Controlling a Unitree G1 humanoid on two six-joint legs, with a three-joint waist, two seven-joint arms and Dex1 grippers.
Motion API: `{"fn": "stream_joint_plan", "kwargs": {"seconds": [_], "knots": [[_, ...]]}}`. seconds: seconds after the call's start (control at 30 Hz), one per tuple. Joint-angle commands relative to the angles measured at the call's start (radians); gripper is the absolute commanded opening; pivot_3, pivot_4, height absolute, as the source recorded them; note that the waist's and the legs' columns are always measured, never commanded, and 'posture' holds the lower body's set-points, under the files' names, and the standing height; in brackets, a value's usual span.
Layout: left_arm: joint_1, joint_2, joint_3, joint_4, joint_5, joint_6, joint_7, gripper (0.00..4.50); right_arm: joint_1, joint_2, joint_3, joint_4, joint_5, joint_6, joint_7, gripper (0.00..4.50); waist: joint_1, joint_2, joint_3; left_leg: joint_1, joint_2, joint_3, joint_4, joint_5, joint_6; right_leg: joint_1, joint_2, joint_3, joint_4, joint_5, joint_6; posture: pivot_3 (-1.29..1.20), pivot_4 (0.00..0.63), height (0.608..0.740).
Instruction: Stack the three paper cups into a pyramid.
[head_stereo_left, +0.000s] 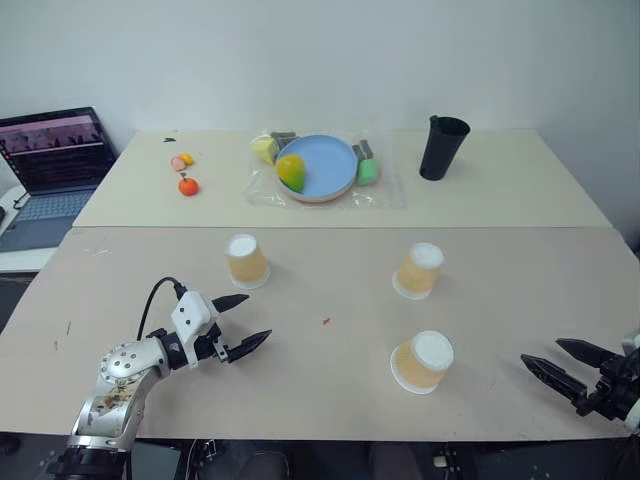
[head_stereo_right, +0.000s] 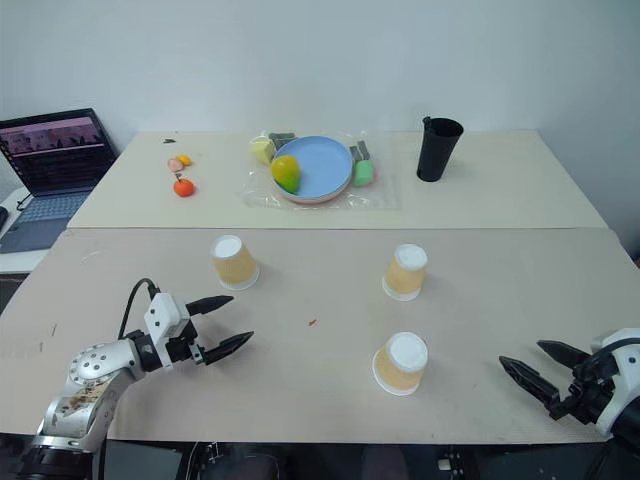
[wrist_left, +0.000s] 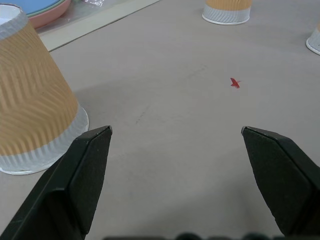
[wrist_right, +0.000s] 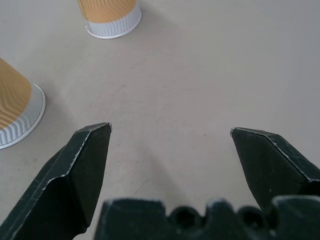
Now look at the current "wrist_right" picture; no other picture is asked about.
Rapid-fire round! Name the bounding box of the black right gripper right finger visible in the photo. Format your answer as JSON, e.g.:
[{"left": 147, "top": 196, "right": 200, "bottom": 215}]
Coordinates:
[{"left": 230, "top": 126, "right": 320, "bottom": 211}]

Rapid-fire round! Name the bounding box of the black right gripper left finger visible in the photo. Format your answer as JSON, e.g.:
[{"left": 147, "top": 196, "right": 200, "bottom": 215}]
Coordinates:
[{"left": 0, "top": 122, "right": 113, "bottom": 240}]

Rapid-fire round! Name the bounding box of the brown ripple paper cup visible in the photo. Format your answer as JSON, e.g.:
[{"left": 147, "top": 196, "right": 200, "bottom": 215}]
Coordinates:
[
  {"left": 76, "top": 0, "right": 142, "bottom": 40},
  {"left": 0, "top": 57, "right": 47, "bottom": 150}
]

